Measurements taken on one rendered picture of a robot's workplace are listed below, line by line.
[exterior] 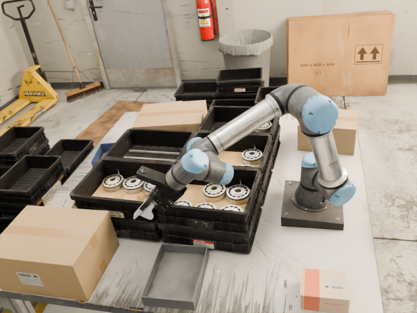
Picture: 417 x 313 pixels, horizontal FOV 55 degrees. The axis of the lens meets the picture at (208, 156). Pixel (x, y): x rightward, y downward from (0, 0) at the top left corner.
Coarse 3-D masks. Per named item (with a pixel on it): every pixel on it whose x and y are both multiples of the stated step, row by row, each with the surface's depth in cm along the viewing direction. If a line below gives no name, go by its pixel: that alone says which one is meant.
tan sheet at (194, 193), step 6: (186, 186) 186; (192, 186) 186; (198, 186) 185; (186, 192) 183; (192, 192) 182; (198, 192) 182; (180, 198) 180; (186, 198) 179; (192, 198) 178; (198, 198) 178; (204, 198) 178; (192, 204) 175; (216, 204) 173; (222, 204) 172; (228, 204) 172; (234, 204) 172; (240, 204) 171
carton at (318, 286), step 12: (312, 276) 142; (324, 276) 141; (336, 276) 141; (300, 288) 138; (312, 288) 138; (324, 288) 137; (336, 288) 137; (348, 288) 136; (300, 300) 137; (312, 300) 136; (324, 300) 135; (336, 300) 134; (348, 300) 132; (336, 312) 137
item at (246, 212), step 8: (240, 168) 176; (248, 168) 175; (256, 176) 170; (256, 184) 165; (248, 200) 157; (176, 208) 159; (184, 208) 158; (192, 208) 157; (200, 208) 157; (208, 208) 156; (248, 208) 153; (224, 216) 154; (232, 216) 153; (240, 216) 152
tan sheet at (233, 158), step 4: (220, 152) 208; (224, 152) 208; (228, 152) 207; (232, 152) 207; (236, 152) 206; (240, 152) 206; (220, 156) 204; (224, 156) 204; (228, 156) 204; (232, 156) 203; (236, 156) 203; (240, 156) 202; (220, 160) 202; (224, 160) 201; (228, 160) 201; (232, 160) 200; (236, 160) 200; (240, 160) 199; (232, 164) 198; (236, 164) 197; (240, 164) 197; (244, 164) 196
